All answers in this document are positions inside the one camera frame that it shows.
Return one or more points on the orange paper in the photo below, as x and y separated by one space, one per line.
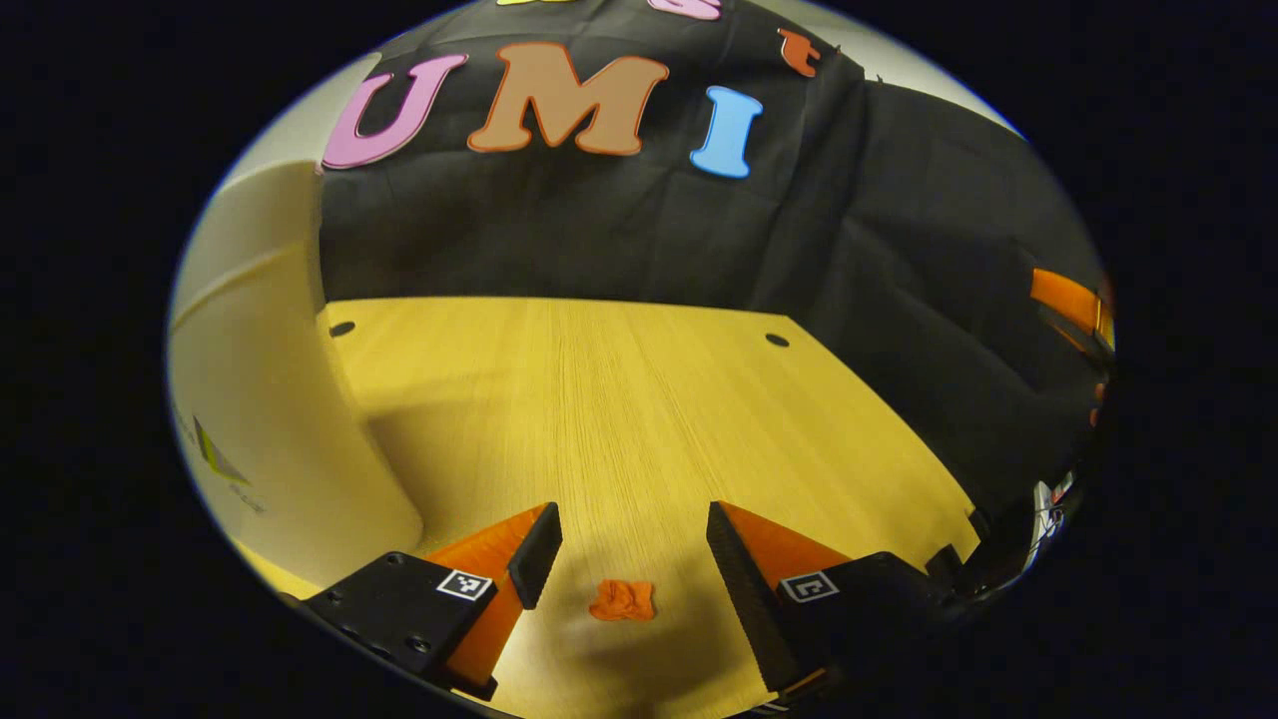
621 600

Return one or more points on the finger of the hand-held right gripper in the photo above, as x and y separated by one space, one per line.
1066 298

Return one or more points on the black backdrop cloth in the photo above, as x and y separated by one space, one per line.
799 230

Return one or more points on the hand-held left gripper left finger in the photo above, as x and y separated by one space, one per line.
536 559

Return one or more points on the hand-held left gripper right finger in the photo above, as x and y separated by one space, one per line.
744 589

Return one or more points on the white desktop garbage bin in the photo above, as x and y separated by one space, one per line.
280 399

